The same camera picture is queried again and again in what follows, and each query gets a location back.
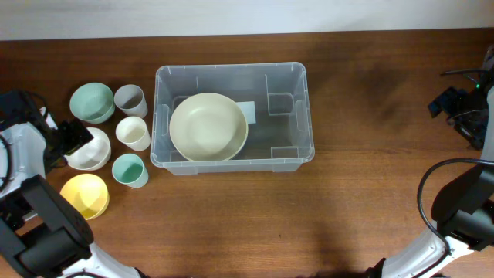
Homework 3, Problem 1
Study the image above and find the clear plastic storage container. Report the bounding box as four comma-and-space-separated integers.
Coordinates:
150, 62, 315, 175

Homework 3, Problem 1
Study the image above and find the green bowl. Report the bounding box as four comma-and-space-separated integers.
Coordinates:
69, 83, 115, 124

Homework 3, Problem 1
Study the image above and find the cream cup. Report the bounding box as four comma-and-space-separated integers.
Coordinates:
116, 116, 151, 151

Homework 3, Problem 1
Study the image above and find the white bowl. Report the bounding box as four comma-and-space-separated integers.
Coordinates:
65, 127, 111, 171

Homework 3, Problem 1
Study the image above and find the beige plate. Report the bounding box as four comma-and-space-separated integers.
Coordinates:
169, 93, 249, 161

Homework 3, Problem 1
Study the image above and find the green cup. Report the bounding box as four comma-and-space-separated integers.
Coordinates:
112, 154, 149, 188

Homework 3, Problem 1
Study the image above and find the white label in container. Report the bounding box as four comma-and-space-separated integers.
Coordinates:
236, 101, 256, 124

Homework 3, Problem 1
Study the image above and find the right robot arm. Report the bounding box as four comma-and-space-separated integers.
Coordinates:
364, 47, 493, 278

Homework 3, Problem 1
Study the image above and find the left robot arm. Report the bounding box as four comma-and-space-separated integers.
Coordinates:
1, 90, 144, 277

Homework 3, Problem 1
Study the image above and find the grey cup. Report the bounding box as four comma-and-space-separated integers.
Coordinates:
114, 84, 148, 118

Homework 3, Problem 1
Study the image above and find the yellow bowl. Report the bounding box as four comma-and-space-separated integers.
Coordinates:
60, 174, 110, 220

